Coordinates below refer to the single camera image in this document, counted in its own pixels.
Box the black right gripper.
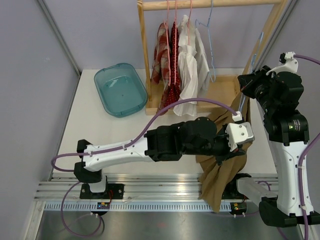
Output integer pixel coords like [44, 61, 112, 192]
[239, 65, 278, 114]

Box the brown skirt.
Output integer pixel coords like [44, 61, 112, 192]
[195, 92, 251, 213]

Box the white shirt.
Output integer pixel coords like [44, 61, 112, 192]
[194, 28, 211, 98]

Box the white ruffled skirt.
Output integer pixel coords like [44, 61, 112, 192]
[172, 14, 200, 117]

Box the blue wire hanger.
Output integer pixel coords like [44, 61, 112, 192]
[238, 31, 264, 112]
[195, 0, 217, 83]

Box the red polka dot skirt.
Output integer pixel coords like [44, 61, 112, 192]
[162, 30, 181, 107]

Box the red plaid skirt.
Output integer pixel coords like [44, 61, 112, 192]
[150, 22, 169, 113]

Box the pink wire hanger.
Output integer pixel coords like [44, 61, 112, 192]
[163, 0, 171, 86]
[187, 0, 193, 45]
[171, 0, 180, 87]

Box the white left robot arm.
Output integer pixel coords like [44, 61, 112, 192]
[73, 117, 255, 200]

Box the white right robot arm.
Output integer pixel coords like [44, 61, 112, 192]
[226, 66, 320, 228]

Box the wooden clothes rack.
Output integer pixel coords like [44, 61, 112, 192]
[137, 0, 287, 117]

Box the teal plastic tub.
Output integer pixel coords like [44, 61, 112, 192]
[93, 63, 148, 118]

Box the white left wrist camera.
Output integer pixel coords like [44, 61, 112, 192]
[225, 111, 255, 152]

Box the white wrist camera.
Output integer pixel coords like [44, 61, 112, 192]
[225, 111, 255, 152]
[266, 51, 299, 76]

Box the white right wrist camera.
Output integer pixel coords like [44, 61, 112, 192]
[266, 51, 299, 76]

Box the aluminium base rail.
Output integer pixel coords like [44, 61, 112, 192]
[33, 173, 281, 202]

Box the white slotted cable duct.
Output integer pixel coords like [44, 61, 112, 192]
[43, 201, 237, 213]

